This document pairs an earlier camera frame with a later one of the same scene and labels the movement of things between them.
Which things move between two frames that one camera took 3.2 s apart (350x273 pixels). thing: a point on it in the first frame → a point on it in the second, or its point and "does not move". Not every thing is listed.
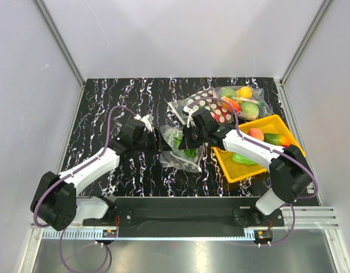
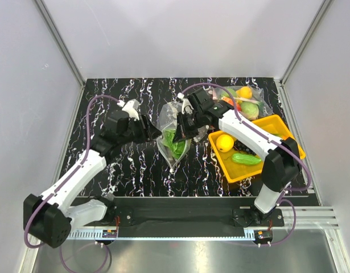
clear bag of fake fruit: [248, 102] does not move
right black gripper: [186, 142] → [182, 132]
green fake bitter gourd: [239, 158] does not move
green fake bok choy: [177, 136] → [176, 148]
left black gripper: [160, 145] → [149, 133]
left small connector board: [109, 233] does not move
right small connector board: [263, 236] does not move
